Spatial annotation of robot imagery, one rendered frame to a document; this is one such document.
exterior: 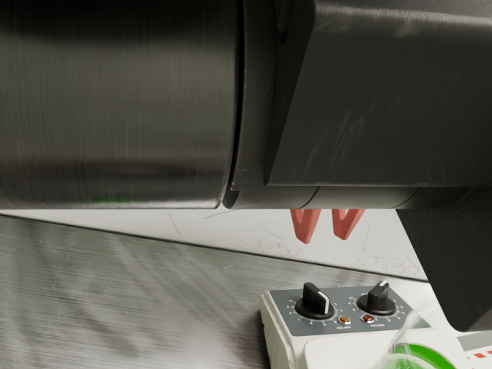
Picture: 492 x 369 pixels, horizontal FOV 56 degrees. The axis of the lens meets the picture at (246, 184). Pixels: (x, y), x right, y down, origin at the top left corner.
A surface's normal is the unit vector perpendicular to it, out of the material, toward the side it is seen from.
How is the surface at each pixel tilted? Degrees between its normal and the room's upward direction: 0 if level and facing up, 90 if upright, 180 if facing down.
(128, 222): 0
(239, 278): 0
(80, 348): 0
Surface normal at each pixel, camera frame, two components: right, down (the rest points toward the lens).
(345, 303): 0.06, -0.97
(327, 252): 0.15, -0.70
